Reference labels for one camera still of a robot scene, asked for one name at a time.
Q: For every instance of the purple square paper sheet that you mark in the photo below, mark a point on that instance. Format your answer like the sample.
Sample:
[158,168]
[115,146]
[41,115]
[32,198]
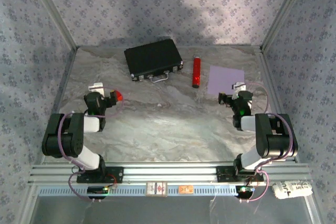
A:
[223,77]

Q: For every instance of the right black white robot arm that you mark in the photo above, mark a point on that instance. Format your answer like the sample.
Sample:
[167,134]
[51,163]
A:
[273,140]

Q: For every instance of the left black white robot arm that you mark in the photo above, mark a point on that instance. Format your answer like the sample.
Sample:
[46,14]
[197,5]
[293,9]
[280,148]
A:
[65,142]

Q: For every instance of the red rectangular block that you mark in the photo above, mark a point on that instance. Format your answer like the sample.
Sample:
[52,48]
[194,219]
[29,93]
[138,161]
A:
[120,96]

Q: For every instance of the red glitter tube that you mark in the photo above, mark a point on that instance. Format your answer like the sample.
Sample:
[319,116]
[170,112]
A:
[197,72]

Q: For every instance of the marble patterned table cover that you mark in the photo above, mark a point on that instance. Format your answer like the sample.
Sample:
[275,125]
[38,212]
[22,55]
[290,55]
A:
[157,150]

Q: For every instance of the left black controller board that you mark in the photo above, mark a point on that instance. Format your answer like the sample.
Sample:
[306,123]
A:
[97,190]

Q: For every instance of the black controller board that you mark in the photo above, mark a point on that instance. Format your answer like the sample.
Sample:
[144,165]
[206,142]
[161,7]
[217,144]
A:
[244,190]
[97,190]

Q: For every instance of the right black controller board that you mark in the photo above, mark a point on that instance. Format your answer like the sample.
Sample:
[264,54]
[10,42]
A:
[244,190]

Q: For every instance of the orange label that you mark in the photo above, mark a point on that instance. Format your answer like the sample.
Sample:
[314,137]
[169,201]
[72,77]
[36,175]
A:
[186,189]

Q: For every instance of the white card with red print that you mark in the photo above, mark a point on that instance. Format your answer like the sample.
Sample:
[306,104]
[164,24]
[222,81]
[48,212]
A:
[157,189]

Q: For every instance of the floral patterned backdrop cloth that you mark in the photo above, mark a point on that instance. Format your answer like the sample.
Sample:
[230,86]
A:
[168,3]

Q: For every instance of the grey metal panel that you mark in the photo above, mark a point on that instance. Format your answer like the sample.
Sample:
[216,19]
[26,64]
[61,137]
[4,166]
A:
[168,211]

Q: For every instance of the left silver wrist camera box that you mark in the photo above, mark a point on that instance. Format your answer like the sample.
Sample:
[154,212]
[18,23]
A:
[95,87]

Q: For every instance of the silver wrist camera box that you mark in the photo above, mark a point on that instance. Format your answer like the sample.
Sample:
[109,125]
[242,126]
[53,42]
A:
[95,87]
[239,86]

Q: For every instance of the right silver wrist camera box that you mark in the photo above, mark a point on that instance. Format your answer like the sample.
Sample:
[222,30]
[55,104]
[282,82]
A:
[239,86]

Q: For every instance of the aluminium table edge rail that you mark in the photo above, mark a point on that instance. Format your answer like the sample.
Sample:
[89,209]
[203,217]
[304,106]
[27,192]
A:
[59,103]
[270,77]

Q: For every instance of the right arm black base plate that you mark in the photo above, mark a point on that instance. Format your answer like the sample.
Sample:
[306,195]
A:
[223,174]

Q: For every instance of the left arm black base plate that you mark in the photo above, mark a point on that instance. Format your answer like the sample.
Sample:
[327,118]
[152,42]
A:
[118,175]

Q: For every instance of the aluminium mounting rail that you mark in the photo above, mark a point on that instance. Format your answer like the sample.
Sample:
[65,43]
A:
[170,172]

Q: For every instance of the aluminium frame post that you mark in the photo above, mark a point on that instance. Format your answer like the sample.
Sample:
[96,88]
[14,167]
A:
[53,11]
[284,11]

